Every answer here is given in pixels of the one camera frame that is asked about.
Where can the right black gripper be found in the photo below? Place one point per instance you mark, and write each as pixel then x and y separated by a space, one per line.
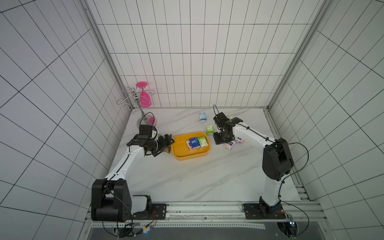
pixel 220 137

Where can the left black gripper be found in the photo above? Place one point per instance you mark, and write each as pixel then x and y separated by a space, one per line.
pixel 163 144

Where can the dark blue tissue pack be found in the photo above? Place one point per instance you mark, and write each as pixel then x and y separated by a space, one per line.
pixel 230 145
pixel 194 143

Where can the yellow plastic storage box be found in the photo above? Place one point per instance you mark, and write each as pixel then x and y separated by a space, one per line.
pixel 180 149

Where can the green tissue pack front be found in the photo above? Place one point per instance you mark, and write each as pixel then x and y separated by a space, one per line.
pixel 203 142

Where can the green tissue pack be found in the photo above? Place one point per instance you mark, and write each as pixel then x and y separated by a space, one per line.
pixel 210 129
pixel 203 142

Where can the pink white tissue pack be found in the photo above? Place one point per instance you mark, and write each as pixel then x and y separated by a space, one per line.
pixel 189 145

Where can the dark blue tissue pack front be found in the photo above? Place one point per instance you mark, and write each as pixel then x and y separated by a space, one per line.
pixel 194 143

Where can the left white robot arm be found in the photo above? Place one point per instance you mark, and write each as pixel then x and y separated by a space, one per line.
pixel 111 199

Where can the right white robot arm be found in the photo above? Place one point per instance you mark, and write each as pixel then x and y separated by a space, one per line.
pixel 276 164

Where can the green red chips bag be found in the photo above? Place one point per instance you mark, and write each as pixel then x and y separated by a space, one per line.
pixel 166 143

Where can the light blue tissue pack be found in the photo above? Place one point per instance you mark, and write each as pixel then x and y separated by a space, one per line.
pixel 202 117

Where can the pink wine glass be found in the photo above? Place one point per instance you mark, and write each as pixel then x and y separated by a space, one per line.
pixel 144 97

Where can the chrome glass rack stand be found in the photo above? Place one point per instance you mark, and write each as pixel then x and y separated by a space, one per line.
pixel 131 102

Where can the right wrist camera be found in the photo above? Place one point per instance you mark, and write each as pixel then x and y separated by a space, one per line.
pixel 220 120

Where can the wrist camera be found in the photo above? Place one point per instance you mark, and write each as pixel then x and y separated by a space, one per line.
pixel 146 132
pixel 220 120

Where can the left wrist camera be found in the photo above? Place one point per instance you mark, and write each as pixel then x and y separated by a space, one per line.
pixel 146 132

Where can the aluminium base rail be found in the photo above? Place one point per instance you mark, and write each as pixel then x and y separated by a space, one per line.
pixel 221 215

